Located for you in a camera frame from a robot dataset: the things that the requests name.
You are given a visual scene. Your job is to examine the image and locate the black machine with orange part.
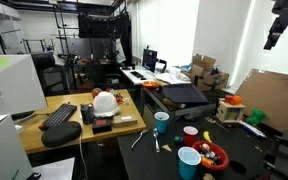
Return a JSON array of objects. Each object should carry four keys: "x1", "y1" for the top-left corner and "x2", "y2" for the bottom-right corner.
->
[{"x1": 263, "y1": 129, "x2": 288, "y2": 180}]

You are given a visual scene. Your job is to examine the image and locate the white desk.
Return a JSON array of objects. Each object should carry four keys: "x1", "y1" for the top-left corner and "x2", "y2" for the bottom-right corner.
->
[{"x1": 119, "y1": 65, "x2": 158, "y2": 86}]

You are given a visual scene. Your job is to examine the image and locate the white and blue tube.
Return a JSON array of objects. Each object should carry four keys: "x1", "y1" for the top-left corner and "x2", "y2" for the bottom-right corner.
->
[{"x1": 238, "y1": 120, "x2": 268, "y2": 139}]

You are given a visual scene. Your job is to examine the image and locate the wooden desk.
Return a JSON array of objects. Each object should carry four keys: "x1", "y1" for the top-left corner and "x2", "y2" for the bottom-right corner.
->
[{"x1": 17, "y1": 88, "x2": 147, "y2": 155}]

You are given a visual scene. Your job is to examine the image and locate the green plush toy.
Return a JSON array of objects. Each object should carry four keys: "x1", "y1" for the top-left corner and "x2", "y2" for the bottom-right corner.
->
[{"x1": 245, "y1": 108, "x2": 267, "y2": 127}]

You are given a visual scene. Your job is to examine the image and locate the teal plastic cup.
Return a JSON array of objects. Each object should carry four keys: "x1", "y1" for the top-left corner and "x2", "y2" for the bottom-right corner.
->
[{"x1": 153, "y1": 111, "x2": 170, "y2": 134}]

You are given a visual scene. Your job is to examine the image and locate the dark office chair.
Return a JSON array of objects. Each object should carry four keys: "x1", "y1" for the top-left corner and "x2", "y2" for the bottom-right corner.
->
[{"x1": 83, "y1": 59, "x2": 123, "y2": 90}]

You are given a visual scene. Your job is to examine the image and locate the printed cardboard box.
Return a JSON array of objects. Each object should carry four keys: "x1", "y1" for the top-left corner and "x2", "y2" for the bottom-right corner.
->
[{"x1": 196, "y1": 71, "x2": 230, "y2": 92}]

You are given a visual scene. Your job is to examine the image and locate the red plastic cup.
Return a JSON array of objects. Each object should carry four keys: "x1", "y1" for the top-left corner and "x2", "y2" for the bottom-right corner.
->
[{"x1": 182, "y1": 125, "x2": 199, "y2": 147}]

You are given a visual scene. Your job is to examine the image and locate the black mesh office chair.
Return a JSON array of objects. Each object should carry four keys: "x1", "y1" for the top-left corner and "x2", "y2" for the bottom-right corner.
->
[{"x1": 31, "y1": 53, "x2": 71, "y2": 97}]

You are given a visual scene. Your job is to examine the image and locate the large light blue cup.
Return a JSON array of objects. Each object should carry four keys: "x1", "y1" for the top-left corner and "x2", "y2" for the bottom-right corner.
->
[{"x1": 177, "y1": 146, "x2": 202, "y2": 180}]

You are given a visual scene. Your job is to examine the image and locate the black can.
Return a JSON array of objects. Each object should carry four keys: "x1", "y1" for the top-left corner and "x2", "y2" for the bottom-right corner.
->
[{"x1": 80, "y1": 103, "x2": 96, "y2": 125}]

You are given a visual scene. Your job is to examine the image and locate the wooden shape sorter box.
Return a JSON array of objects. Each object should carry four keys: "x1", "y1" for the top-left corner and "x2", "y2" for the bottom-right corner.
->
[{"x1": 216, "y1": 99, "x2": 246, "y2": 124}]

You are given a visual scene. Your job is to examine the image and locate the tan triangular wood piece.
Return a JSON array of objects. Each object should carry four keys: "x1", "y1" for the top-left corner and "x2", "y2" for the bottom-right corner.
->
[{"x1": 161, "y1": 143, "x2": 173, "y2": 153}]

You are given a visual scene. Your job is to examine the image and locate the red plastic bowl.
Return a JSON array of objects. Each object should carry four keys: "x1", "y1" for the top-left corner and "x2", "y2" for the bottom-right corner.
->
[{"x1": 192, "y1": 140, "x2": 230, "y2": 172}]

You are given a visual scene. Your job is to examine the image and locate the pink doll head toy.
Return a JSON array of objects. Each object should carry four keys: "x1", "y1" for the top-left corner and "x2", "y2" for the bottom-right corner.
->
[{"x1": 201, "y1": 143, "x2": 212, "y2": 154}]

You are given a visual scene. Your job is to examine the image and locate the orange plate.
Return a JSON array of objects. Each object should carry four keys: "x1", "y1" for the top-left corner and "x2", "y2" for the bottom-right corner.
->
[{"x1": 141, "y1": 80, "x2": 159, "y2": 89}]

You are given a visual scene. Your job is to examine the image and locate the yellow toy banana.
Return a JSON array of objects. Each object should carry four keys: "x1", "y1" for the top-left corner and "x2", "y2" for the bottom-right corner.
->
[{"x1": 203, "y1": 130, "x2": 213, "y2": 143}]

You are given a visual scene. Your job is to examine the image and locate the small colourful desk toys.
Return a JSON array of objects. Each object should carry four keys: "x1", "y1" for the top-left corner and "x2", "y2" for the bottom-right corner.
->
[{"x1": 113, "y1": 90, "x2": 131, "y2": 106}]

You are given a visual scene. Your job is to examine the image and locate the black cushion pad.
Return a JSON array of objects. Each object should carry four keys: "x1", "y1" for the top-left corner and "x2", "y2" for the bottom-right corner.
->
[{"x1": 41, "y1": 120, "x2": 83, "y2": 148}]

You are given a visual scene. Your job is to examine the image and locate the silver fork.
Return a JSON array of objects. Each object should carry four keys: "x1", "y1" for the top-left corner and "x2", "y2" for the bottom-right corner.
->
[{"x1": 131, "y1": 129, "x2": 149, "y2": 150}]

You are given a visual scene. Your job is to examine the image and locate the white monitor back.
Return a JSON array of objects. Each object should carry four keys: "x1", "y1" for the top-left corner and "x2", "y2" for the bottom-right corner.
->
[{"x1": 0, "y1": 54, "x2": 48, "y2": 118}]

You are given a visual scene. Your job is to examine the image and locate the small black keyboard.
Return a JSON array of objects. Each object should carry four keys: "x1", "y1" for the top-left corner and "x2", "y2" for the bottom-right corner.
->
[{"x1": 129, "y1": 70, "x2": 146, "y2": 80}]

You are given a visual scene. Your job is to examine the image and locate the open cardboard box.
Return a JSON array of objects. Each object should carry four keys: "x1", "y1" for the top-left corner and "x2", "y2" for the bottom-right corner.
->
[{"x1": 190, "y1": 54, "x2": 218, "y2": 78}]

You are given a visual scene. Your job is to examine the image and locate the black computer monitor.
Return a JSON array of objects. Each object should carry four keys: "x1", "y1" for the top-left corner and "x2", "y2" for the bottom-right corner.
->
[{"x1": 142, "y1": 48, "x2": 158, "y2": 73}]

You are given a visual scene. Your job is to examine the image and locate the black hanging curtain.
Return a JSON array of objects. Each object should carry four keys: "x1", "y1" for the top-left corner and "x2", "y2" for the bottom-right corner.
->
[{"x1": 77, "y1": 11, "x2": 132, "y2": 64}]

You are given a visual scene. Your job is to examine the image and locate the white dome helmet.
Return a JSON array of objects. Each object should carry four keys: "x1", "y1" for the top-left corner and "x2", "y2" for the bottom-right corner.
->
[{"x1": 93, "y1": 91, "x2": 121, "y2": 118}]

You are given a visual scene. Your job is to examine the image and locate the black tripod camera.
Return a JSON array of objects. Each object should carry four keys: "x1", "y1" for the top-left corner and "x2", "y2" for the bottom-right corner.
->
[{"x1": 57, "y1": 53, "x2": 82, "y2": 91}]

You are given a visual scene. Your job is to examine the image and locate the white papers pile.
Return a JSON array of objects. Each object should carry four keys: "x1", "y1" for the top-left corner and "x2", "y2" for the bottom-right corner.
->
[{"x1": 155, "y1": 66, "x2": 192, "y2": 85}]

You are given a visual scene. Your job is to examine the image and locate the yellow brown brush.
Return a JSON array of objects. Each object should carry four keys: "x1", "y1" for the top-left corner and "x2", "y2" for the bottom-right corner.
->
[{"x1": 162, "y1": 98, "x2": 187, "y2": 110}]

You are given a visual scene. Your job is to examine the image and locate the white cable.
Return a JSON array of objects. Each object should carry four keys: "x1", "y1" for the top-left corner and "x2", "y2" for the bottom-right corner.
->
[{"x1": 78, "y1": 133, "x2": 89, "y2": 180}]

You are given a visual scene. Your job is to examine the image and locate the silver spoon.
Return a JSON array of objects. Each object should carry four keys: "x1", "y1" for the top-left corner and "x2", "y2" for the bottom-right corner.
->
[{"x1": 152, "y1": 127, "x2": 161, "y2": 154}]

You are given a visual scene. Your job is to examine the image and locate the orange toy in bowl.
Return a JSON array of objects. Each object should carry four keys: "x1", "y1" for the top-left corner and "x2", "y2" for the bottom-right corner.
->
[{"x1": 200, "y1": 157, "x2": 216, "y2": 167}]

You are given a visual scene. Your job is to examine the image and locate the black box with red label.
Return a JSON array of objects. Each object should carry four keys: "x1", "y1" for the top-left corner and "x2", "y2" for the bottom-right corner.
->
[{"x1": 91, "y1": 118, "x2": 113, "y2": 135}]

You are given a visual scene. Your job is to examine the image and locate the large brown cardboard board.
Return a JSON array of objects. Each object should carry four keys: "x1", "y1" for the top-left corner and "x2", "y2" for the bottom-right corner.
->
[{"x1": 233, "y1": 68, "x2": 288, "y2": 136}]

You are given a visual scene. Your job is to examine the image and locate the black keyboard with orange edge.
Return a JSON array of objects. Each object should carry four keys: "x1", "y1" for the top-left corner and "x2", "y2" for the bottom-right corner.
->
[{"x1": 38, "y1": 103, "x2": 78, "y2": 132}]

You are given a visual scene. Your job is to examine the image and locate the white paper sheet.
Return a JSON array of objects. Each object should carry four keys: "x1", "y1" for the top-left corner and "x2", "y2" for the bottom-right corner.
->
[{"x1": 33, "y1": 157, "x2": 76, "y2": 180}]

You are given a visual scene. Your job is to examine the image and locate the small brown cardboard box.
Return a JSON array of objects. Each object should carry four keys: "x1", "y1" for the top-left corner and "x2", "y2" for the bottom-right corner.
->
[{"x1": 112, "y1": 114, "x2": 138, "y2": 128}]

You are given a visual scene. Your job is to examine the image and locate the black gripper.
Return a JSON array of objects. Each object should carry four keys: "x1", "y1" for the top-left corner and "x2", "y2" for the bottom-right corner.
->
[{"x1": 263, "y1": 8, "x2": 288, "y2": 51}]

